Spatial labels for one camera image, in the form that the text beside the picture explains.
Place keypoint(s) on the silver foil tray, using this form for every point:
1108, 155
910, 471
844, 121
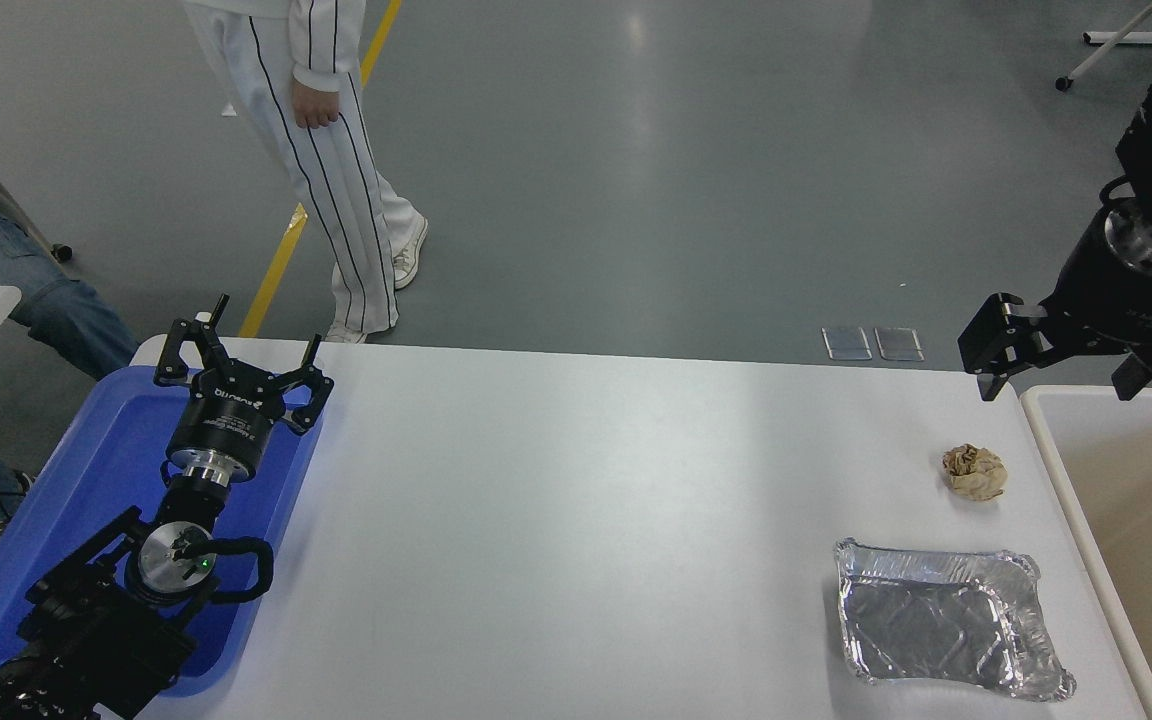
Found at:
936, 625

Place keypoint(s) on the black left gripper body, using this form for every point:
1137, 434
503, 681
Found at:
226, 420

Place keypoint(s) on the white-legged rolling chair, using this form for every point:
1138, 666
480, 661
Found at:
1111, 38

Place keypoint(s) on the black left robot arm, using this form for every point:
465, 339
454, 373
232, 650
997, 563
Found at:
86, 620

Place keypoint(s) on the grey chair with casters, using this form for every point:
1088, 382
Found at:
6, 195

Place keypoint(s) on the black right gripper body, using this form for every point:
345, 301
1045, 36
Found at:
1116, 310

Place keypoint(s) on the standing person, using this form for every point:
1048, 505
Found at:
336, 190

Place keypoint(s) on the silver floor plate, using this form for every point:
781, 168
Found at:
899, 344
847, 343

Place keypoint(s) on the blue plastic tray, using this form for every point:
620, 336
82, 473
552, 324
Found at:
106, 450

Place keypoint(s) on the large pale bin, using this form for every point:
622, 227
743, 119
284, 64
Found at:
1151, 520

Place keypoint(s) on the person's hand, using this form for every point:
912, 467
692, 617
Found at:
316, 105

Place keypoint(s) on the crumpled tan paper ball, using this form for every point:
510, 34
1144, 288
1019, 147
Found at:
974, 472

